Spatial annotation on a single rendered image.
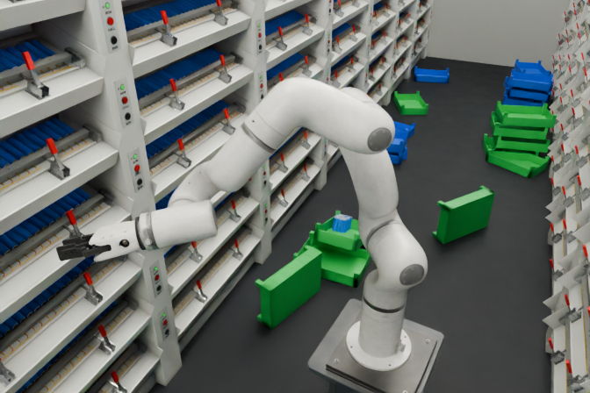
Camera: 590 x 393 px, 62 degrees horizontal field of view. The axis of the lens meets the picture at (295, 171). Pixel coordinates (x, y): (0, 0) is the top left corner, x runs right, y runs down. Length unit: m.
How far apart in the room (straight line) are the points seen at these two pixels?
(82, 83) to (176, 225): 0.38
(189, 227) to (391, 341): 0.69
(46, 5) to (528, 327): 1.92
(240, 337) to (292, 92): 1.21
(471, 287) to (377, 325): 0.93
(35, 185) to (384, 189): 0.77
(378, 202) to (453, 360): 0.95
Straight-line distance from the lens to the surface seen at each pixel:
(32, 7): 1.11
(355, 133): 0.98
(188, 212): 1.08
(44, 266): 1.28
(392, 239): 1.25
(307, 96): 0.99
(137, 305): 1.63
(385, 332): 1.44
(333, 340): 1.59
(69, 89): 1.18
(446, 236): 2.47
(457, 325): 2.10
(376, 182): 1.13
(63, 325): 1.40
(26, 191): 1.19
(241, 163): 1.01
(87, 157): 1.28
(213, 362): 1.91
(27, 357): 1.36
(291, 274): 1.92
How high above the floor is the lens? 1.47
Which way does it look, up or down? 30 degrees down
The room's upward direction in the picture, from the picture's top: straight up
